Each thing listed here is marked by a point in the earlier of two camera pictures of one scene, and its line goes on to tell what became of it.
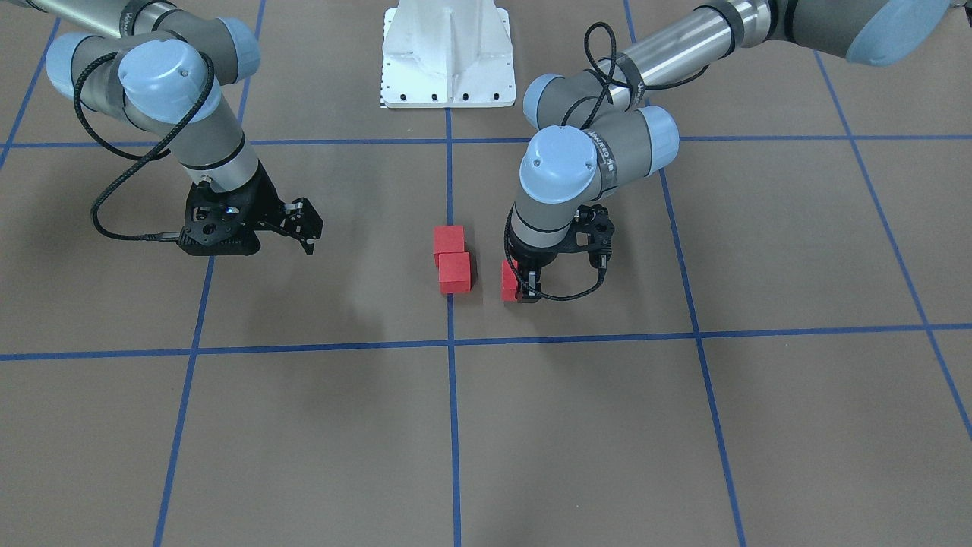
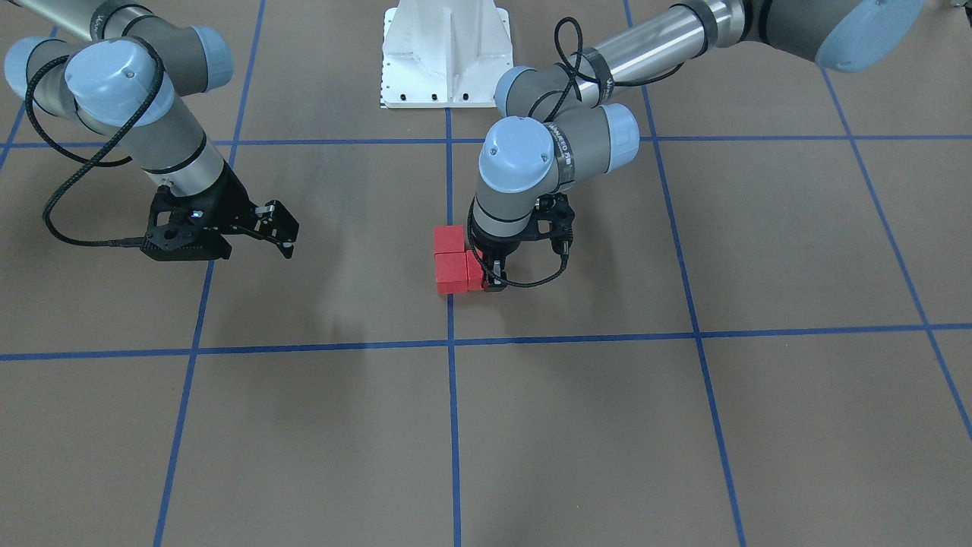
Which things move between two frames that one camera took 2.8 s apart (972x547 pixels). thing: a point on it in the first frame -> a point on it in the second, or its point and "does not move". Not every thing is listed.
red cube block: (455, 273) does not move
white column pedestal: (447, 54) does not move
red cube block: (447, 239) does not move
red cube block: (509, 282) -> (474, 273)
